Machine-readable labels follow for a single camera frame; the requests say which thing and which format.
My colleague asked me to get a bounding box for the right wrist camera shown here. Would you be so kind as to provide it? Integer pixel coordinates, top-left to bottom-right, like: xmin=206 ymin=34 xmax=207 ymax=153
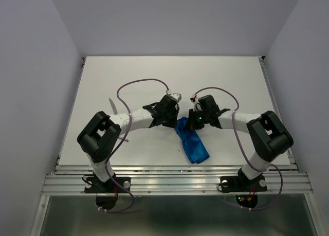
xmin=190 ymin=95 xmax=202 ymax=112

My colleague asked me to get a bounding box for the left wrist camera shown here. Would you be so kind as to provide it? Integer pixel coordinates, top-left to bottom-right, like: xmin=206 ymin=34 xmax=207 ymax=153
xmin=168 ymin=93 xmax=181 ymax=103

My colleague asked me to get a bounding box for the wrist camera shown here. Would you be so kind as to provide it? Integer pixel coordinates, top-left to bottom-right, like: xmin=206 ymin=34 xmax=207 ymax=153
xmin=190 ymin=95 xmax=202 ymax=112
xmin=168 ymin=93 xmax=181 ymax=103

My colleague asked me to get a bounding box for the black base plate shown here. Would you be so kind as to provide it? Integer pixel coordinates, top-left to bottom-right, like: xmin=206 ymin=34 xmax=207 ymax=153
xmin=82 ymin=175 xmax=127 ymax=194
xmin=217 ymin=175 xmax=267 ymax=193

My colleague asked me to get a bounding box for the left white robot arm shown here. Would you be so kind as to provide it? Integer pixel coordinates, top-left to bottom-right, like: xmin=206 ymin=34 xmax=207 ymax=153
xmin=77 ymin=93 xmax=181 ymax=192

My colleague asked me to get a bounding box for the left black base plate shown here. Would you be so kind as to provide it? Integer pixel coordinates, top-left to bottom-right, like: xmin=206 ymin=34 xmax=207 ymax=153
xmin=82 ymin=175 xmax=127 ymax=194

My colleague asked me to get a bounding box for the blue cloth napkin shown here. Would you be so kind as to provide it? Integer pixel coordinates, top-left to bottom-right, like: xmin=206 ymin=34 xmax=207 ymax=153
xmin=174 ymin=117 xmax=210 ymax=164

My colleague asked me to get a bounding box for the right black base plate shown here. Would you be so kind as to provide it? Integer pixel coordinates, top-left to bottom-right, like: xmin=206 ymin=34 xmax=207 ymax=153
xmin=217 ymin=175 xmax=267 ymax=193

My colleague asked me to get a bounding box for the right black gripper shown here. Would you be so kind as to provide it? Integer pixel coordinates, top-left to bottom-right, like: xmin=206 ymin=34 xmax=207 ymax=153
xmin=184 ymin=108 xmax=209 ymax=131

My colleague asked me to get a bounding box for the aluminium rail frame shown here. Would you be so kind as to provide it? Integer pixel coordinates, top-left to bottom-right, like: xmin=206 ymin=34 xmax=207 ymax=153
xmin=30 ymin=56 xmax=319 ymax=236

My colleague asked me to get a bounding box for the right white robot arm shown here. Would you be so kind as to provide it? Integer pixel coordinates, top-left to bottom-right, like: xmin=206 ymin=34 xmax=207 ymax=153
xmin=185 ymin=95 xmax=294 ymax=190

